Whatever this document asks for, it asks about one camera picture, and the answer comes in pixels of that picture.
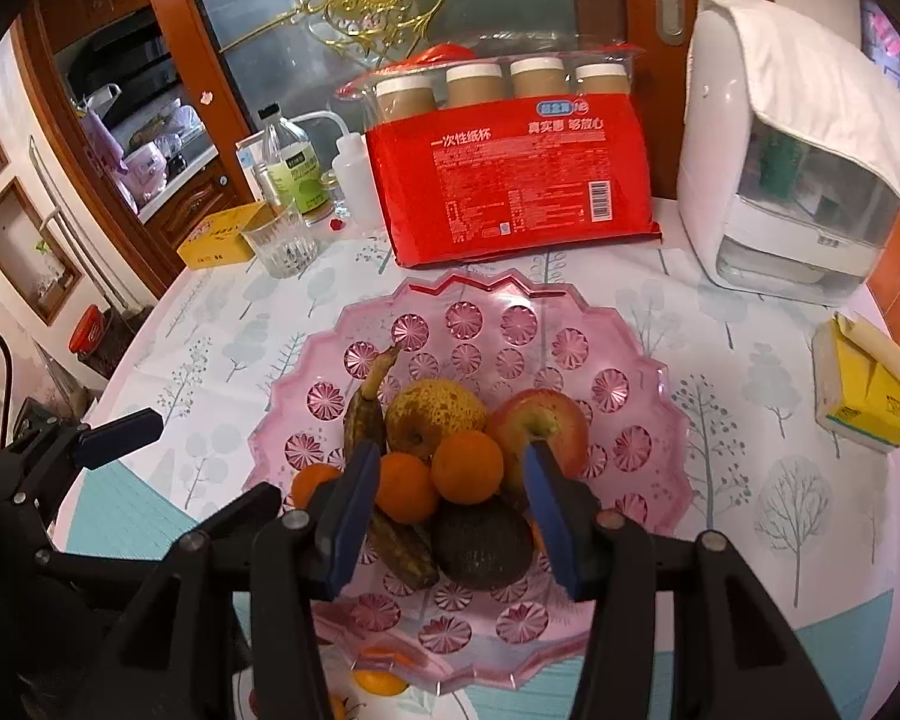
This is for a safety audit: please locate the tree pattern tablecloth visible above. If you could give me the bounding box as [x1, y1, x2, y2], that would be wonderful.
[55, 200, 900, 718]

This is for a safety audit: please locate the red lidded bin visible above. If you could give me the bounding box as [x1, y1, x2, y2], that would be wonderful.
[68, 304, 109, 355]

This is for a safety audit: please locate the teal striped placemat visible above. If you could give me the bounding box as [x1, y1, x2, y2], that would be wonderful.
[64, 460, 896, 720]

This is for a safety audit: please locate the glass door gold ornament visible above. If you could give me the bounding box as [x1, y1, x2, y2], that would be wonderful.
[196, 0, 626, 127]

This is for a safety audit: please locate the white squeeze wash bottle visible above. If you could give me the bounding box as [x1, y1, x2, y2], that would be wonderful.
[294, 110, 385, 232]

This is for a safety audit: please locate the pink plastic fruit bowl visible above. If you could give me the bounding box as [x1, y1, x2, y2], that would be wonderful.
[250, 271, 692, 692]

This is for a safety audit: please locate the yellow cardboard box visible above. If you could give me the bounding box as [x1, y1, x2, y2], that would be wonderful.
[176, 202, 272, 270]

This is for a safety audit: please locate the red paper cup package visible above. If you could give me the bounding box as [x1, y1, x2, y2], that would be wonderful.
[364, 92, 664, 270]

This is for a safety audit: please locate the yellow tissue pack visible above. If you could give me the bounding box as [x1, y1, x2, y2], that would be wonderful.
[811, 312, 900, 454]

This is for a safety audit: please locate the dark green avocado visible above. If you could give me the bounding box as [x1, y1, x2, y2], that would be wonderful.
[429, 496, 535, 592]

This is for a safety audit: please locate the brown jar pack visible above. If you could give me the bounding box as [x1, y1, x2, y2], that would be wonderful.
[334, 43, 642, 122]

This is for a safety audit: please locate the small white blue carton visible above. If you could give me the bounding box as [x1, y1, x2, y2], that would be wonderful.
[235, 130, 269, 202]

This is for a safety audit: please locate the clear drinking glass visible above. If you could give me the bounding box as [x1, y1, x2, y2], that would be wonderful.
[240, 203, 318, 280]

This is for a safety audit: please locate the orange tangerine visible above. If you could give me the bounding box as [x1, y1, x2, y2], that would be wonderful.
[525, 512, 549, 559]
[430, 431, 505, 505]
[375, 452, 440, 525]
[290, 463, 341, 509]

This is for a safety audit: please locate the small yellow kumquat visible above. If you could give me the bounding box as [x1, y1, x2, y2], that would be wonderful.
[351, 670, 408, 697]

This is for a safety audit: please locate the white cloth on appliance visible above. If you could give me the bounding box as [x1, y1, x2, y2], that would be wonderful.
[697, 0, 900, 199]

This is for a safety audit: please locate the clear bottle green label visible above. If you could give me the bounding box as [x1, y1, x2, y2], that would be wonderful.
[258, 103, 331, 226]

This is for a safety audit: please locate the white countertop appliance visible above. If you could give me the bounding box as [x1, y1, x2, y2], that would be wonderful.
[678, 7, 899, 305]

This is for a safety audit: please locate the red apple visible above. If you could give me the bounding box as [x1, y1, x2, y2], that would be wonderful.
[484, 388, 589, 511]

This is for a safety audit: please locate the overripe brown banana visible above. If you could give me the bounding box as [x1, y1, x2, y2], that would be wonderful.
[344, 343, 439, 592]

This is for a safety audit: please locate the yellow pear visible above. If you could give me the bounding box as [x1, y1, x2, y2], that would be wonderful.
[385, 379, 487, 463]

